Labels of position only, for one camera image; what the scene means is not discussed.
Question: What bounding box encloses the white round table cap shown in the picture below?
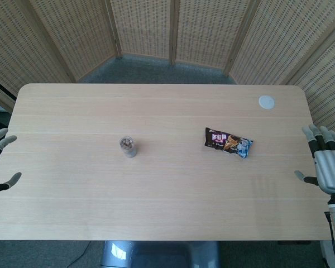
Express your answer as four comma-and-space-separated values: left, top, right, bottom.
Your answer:
258, 95, 276, 110

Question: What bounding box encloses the black cable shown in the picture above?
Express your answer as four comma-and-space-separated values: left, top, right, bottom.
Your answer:
72, 240, 92, 268

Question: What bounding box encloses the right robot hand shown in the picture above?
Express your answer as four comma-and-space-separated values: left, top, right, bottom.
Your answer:
294, 124, 335, 198

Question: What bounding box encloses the woven folding screen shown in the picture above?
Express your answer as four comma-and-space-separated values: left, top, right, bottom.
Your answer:
0, 0, 335, 140

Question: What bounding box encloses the small clear lidded jar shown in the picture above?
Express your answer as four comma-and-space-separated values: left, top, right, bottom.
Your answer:
119, 135, 137, 159

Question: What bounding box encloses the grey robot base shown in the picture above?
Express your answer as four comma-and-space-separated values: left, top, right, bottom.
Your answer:
99, 240, 220, 268

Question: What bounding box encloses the dark snack packet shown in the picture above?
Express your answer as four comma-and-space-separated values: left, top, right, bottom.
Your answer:
204, 127, 255, 160

